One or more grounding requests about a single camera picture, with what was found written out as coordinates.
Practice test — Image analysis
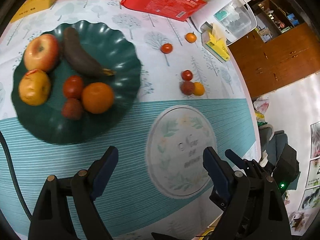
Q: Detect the small yellow orange fruit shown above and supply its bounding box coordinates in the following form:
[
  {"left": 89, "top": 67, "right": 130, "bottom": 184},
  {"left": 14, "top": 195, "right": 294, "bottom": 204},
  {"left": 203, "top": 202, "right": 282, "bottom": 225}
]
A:
[{"left": 193, "top": 82, "right": 205, "bottom": 96}]

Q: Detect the dried lychee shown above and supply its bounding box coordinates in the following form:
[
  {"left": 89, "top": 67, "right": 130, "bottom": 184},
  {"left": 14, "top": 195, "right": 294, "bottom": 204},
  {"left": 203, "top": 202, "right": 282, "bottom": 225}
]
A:
[
  {"left": 180, "top": 81, "right": 195, "bottom": 96},
  {"left": 61, "top": 98, "right": 83, "bottom": 120}
]

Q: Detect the cherry tomato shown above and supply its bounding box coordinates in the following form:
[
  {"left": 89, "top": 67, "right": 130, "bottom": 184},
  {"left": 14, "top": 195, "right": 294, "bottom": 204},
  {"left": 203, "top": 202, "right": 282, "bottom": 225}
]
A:
[
  {"left": 161, "top": 43, "right": 173, "bottom": 54},
  {"left": 181, "top": 70, "right": 193, "bottom": 81}
]

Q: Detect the large red tomato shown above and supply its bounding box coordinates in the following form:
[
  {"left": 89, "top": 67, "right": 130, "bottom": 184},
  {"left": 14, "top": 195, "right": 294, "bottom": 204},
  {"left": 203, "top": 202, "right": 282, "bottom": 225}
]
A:
[{"left": 63, "top": 75, "right": 84, "bottom": 99}]

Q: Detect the red apple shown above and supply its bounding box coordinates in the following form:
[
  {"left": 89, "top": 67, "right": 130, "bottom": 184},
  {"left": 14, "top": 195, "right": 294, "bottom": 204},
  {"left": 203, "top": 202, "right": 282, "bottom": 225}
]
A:
[{"left": 23, "top": 34, "right": 60, "bottom": 72}]

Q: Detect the overripe dark banana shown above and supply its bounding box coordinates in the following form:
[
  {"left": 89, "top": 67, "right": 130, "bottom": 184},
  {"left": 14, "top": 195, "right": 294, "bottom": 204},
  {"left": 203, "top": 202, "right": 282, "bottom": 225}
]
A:
[{"left": 62, "top": 27, "right": 116, "bottom": 77}]

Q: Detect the printed tree tablecloth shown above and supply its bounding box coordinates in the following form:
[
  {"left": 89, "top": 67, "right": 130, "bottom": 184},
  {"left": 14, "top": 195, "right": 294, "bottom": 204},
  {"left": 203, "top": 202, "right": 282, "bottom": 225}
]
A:
[{"left": 1, "top": 0, "right": 261, "bottom": 239}]

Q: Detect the yellow tissue pack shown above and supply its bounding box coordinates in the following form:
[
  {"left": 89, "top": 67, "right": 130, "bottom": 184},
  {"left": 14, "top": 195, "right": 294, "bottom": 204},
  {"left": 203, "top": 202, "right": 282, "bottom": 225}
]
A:
[{"left": 201, "top": 22, "right": 231, "bottom": 62}]

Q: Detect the large orange mandarin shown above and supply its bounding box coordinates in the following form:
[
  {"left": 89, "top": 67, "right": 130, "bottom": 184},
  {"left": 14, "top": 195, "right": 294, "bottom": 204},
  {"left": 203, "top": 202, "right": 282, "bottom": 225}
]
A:
[{"left": 81, "top": 82, "right": 114, "bottom": 114}]

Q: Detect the small kumquat with stem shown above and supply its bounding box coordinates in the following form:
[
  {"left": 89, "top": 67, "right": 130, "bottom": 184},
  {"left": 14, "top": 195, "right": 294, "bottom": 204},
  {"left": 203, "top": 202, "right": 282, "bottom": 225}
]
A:
[{"left": 185, "top": 33, "right": 197, "bottom": 43}]

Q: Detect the dark green scalloped plate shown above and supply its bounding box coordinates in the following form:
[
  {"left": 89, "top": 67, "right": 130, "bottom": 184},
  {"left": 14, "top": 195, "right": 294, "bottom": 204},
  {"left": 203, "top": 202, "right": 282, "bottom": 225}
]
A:
[{"left": 11, "top": 20, "right": 142, "bottom": 145}]

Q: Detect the white sterilizer box appliance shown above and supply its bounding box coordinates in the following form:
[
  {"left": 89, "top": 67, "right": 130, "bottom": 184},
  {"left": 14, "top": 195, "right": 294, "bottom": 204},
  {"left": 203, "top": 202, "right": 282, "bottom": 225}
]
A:
[{"left": 189, "top": 0, "right": 258, "bottom": 47}]

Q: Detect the yellow tin box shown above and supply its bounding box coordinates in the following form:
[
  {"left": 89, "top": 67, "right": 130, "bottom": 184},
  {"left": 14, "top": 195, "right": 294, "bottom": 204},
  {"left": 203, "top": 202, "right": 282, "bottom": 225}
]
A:
[{"left": 10, "top": 0, "right": 56, "bottom": 23}]

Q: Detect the black cable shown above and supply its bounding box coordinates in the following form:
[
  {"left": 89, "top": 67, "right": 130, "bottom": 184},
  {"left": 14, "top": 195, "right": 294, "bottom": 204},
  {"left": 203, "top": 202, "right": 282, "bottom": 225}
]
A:
[{"left": 0, "top": 130, "right": 33, "bottom": 222}]

